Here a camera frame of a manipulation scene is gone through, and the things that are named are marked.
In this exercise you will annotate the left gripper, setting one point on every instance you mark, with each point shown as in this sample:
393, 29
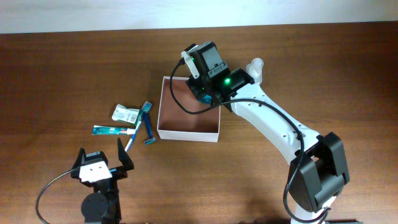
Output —
120, 172

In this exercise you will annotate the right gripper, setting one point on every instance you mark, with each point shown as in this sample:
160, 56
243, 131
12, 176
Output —
198, 87

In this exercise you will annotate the teal mouthwash bottle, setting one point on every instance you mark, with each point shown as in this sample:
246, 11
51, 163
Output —
206, 100

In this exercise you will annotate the green toothpaste tube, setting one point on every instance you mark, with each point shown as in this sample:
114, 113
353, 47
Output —
106, 130

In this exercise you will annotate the dark blue pump bottle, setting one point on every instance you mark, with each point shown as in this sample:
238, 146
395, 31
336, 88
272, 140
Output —
254, 69

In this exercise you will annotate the green white soap box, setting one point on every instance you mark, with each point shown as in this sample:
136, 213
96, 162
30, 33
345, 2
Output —
126, 115

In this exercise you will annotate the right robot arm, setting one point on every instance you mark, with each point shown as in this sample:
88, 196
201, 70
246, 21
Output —
318, 169

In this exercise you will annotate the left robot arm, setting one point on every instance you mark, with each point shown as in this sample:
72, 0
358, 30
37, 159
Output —
103, 205

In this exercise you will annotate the blue white toothbrush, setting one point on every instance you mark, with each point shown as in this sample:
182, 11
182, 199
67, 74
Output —
145, 108

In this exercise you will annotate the pink open cardboard box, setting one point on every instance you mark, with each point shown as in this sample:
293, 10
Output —
175, 124

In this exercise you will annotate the blue disposable razor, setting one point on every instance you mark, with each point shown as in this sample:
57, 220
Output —
151, 138

